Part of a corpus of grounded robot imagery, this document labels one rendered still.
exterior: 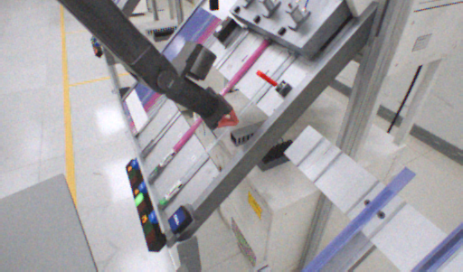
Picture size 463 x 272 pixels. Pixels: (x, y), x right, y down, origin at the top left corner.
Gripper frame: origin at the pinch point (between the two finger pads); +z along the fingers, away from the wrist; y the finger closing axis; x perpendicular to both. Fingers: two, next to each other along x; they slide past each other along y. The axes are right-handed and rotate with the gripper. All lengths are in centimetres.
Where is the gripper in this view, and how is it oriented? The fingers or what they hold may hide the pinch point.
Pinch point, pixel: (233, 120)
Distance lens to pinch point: 67.7
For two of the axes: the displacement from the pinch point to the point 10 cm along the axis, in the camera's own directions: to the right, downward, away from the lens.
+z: 6.2, 3.7, 6.9
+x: -6.2, 7.7, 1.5
